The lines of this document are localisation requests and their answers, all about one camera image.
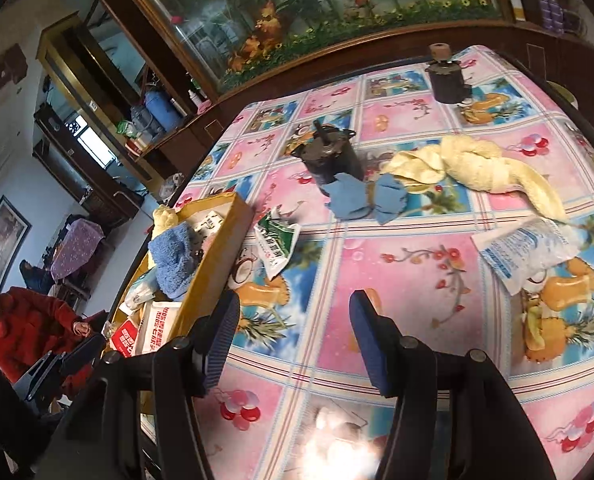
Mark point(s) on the white packet red lettering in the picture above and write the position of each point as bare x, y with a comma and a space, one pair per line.
159, 329

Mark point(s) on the printed fruit tablecloth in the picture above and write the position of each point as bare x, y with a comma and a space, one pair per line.
402, 270

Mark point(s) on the small blue cloth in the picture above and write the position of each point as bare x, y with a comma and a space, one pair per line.
367, 200

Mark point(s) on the white bag red label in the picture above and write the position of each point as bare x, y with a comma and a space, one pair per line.
126, 336

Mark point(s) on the purple patterned cloth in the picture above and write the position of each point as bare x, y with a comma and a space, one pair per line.
77, 250

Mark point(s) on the green white packet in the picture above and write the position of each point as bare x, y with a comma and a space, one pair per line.
277, 242

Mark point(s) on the blue towel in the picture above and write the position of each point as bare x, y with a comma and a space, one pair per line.
174, 260

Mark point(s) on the black cylinder with wooden cap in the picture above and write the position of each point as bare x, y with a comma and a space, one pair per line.
444, 80

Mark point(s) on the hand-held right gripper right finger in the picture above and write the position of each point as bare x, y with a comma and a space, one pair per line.
372, 347

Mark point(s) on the framed wall picture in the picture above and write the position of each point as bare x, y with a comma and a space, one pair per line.
2, 240

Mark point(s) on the blue water jug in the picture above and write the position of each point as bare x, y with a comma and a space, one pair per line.
159, 107

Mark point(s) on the small yellow cloth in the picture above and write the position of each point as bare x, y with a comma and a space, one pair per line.
164, 220

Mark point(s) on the flower decorated aquarium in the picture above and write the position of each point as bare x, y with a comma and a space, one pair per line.
302, 10

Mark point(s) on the twisted yellow towel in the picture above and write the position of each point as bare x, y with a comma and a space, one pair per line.
477, 165

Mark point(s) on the white bowl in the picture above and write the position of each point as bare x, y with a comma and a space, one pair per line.
564, 94

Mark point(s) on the dark wooden cabinet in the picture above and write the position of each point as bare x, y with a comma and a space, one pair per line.
357, 56

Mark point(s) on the yellow cardboard tray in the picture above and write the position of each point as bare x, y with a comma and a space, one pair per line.
212, 270

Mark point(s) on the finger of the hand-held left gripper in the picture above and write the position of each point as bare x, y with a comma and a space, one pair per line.
42, 374

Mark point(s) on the white blue desiccant packet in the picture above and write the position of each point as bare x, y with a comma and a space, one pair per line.
522, 252

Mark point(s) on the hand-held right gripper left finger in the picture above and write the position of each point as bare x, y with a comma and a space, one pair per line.
222, 347

